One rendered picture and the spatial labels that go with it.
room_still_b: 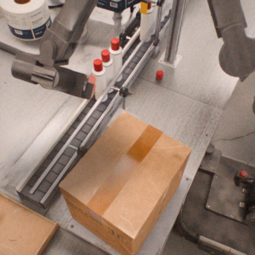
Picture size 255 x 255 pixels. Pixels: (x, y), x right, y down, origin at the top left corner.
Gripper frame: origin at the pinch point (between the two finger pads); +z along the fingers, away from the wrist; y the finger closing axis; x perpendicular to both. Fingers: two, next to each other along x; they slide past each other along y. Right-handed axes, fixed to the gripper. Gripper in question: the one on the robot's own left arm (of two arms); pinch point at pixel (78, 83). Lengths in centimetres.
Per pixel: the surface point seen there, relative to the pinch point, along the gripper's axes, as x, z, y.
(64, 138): 22.1, 19.7, 8.4
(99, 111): 9.6, 30.1, 1.2
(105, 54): -12.2, 21.4, 1.8
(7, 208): 48, 4, 16
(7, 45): -6, 43, 56
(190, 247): 75, 91, -53
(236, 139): 12, 143, -65
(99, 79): -2.7, 22.4, 1.7
